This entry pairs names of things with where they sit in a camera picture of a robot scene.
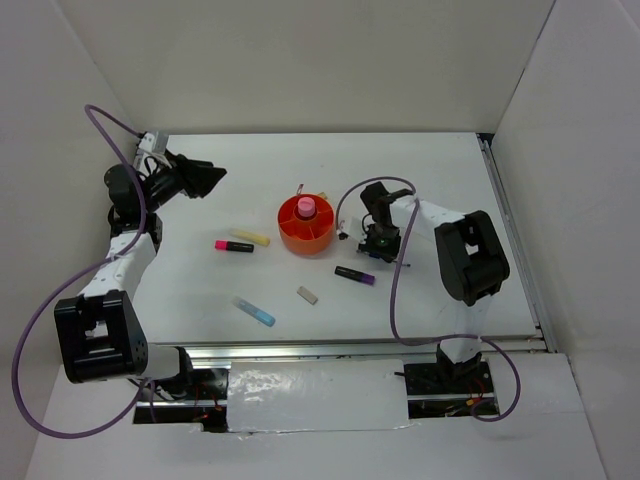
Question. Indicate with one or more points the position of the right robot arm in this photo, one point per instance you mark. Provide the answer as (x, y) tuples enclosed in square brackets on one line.
[(471, 261)]

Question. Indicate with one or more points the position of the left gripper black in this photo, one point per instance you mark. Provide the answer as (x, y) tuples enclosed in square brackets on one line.
[(196, 178)]

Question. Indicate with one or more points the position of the yellow highlighter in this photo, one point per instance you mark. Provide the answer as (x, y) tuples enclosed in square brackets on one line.
[(247, 236)]

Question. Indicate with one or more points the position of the orange round organizer container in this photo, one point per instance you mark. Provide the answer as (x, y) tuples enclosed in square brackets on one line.
[(306, 237)]

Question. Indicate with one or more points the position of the aluminium right rail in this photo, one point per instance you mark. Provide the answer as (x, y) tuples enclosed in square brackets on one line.
[(513, 225)]

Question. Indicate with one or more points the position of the blue pen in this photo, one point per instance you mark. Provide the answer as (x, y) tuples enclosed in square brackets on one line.
[(403, 264)]

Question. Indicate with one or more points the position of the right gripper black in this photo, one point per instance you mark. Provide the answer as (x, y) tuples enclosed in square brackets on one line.
[(387, 254)]

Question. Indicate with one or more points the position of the aluminium rail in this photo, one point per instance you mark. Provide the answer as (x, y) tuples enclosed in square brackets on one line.
[(298, 350), (513, 225)]

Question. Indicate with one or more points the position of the aluminium front rail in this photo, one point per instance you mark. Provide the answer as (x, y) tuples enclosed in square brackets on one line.
[(298, 350)]

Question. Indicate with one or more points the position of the blue clear highlighter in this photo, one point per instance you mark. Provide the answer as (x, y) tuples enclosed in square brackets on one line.
[(256, 313)]

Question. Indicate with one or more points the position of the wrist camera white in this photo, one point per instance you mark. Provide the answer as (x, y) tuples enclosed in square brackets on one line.
[(352, 228), (152, 144)]

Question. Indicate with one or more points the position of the pink black highlighter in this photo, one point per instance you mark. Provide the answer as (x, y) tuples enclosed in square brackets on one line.
[(232, 246)]

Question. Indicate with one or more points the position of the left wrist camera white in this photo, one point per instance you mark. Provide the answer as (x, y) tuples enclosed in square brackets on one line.
[(152, 144)]

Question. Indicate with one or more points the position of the beige eraser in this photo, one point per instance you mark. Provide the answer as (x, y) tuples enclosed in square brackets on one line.
[(307, 295)]

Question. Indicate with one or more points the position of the purple black highlighter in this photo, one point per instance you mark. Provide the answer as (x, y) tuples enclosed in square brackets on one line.
[(354, 275)]

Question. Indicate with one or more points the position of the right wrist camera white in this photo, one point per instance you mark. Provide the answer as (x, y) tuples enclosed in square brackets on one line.
[(352, 228)]

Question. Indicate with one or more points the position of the white cover panel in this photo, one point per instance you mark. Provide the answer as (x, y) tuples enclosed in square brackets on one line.
[(316, 396)]

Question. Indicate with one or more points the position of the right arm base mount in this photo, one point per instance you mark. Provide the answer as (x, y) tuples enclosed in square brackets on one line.
[(429, 396)]

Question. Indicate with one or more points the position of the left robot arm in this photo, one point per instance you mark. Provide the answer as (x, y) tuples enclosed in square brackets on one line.
[(99, 333)]

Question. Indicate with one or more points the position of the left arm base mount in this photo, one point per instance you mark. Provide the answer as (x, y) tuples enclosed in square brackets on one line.
[(195, 396)]

